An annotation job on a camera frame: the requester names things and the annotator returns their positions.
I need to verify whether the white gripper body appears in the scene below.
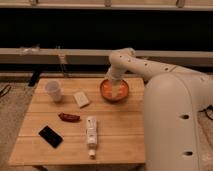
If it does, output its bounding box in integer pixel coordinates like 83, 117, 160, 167
106, 67, 124, 97

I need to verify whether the orange ceramic bowl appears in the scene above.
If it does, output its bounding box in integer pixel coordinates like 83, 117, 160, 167
100, 79, 129, 102

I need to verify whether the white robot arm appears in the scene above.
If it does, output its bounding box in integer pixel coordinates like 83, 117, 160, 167
107, 48, 213, 171

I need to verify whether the white tube bottle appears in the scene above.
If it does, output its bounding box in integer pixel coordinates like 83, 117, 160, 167
86, 116, 98, 159

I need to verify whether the translucent plastic cup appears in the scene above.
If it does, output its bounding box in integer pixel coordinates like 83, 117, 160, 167
44, 80, 62, 102

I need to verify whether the red chili pepper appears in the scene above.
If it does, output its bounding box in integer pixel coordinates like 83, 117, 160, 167
58, 113, 80, 122

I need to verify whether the wooden table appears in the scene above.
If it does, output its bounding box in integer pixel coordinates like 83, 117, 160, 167
9, 78, 145, 166

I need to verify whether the black smartphone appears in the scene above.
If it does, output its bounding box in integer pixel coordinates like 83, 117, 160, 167
39, 126, 63, 148

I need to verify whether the black cable right side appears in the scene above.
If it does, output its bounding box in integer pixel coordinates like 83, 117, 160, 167
199, 104, 213, 122

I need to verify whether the long grey bench rail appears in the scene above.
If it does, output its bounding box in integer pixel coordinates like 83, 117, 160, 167
0, 48, 213, 67

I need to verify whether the black cable on floor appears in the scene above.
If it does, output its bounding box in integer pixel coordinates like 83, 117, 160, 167
0, 83, 12, 98

